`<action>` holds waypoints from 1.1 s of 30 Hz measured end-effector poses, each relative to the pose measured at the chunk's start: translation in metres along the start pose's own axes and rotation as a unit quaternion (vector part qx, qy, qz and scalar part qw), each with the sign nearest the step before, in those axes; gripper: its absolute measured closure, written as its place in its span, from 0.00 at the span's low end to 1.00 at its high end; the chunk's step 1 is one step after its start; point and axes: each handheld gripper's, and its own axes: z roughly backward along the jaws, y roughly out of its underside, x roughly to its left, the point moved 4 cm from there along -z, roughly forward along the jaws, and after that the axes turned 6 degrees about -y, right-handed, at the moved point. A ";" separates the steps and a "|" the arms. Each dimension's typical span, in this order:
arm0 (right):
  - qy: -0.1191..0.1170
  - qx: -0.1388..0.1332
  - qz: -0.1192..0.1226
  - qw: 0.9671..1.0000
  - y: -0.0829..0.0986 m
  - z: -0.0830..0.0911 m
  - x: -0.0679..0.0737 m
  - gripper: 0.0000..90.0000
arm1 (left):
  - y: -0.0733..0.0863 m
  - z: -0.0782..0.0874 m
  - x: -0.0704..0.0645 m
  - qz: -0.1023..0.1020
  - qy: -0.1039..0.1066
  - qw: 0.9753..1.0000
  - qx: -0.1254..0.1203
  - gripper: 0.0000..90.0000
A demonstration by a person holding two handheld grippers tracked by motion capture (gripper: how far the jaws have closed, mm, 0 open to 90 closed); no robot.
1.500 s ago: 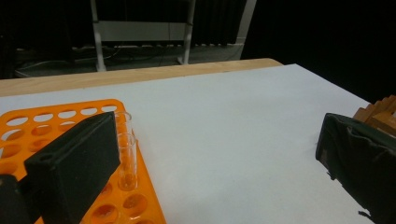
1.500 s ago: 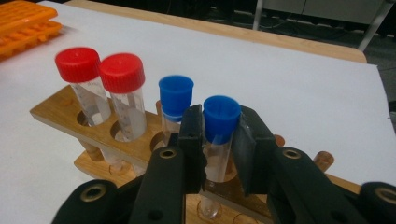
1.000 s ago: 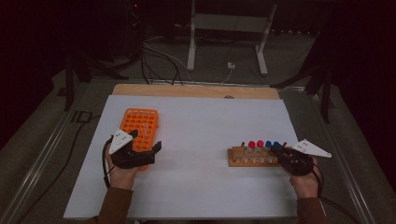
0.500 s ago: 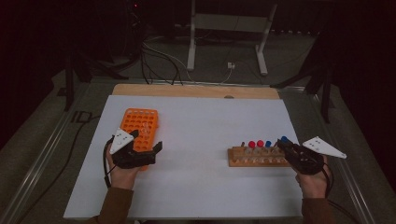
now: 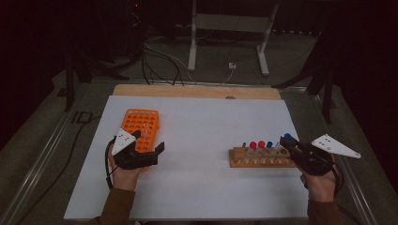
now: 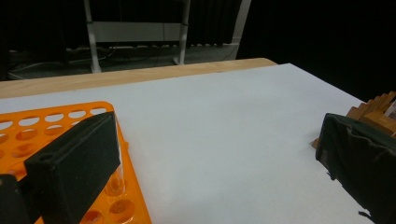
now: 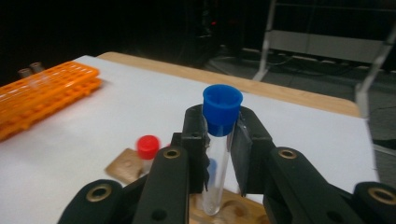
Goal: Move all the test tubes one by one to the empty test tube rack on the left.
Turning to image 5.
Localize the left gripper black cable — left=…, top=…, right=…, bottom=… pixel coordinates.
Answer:
left=104, top=138, right=119, bottom=190

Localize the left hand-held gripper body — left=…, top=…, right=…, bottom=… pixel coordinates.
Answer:
left=111, top=128, right=159, bottom=171

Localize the dark equipment stand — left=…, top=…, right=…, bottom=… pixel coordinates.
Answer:
left=125, top=0, right=145, bottom=60

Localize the white floor cable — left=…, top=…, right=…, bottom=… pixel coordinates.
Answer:
left=144, top=37, right=234, bottom=85

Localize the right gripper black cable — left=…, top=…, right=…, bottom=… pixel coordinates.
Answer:
left=331, top=164, right=345, bottom=199

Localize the long black floor cable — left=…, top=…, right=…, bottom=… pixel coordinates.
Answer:
left=17, top=115, right=102, bottom=225

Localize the black tripod stand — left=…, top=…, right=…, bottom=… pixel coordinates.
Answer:
left=271, top=46, right=337, bottom=125

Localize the white metal stand frame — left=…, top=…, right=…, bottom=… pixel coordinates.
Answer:
left=187, top=0, right=280, bottom=77

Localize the wooden test tube rack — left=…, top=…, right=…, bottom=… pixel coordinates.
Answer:
left=228, top=142, right=298, bottom=169

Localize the orange plastic test tube rack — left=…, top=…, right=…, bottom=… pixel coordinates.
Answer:
left=120, top=108, right=161, bottom=173

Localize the short black floor cable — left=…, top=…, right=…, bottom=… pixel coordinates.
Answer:
left=337, top=204, right=355, bottom=225

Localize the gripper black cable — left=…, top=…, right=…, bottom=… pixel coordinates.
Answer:
left=104, top=138, right=119, bottom=190
left=331, top=164, right=345, bottom=199

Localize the person's left hand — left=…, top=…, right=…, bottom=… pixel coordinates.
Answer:
left=107, top=153, right=144, bottom=191

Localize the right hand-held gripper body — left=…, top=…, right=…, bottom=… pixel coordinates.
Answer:
left=290, top=133, right=361, bottom=177

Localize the person's right hand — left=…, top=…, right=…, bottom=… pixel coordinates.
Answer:
left=298, top=168, right=340, bottom=203

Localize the white table sheet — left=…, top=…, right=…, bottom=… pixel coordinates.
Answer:
left=63, top=95, right=328, bottom=221

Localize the metal floor rail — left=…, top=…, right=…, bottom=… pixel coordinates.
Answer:
left=0, top=83, right=92, bottom=225
left=92, top=78, right=309, bottom=92
left=309, top=92, right=379, bottom=225

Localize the black floor cable bundle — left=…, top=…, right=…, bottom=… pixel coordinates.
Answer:
left=140, top=43, right=186, bottom=87

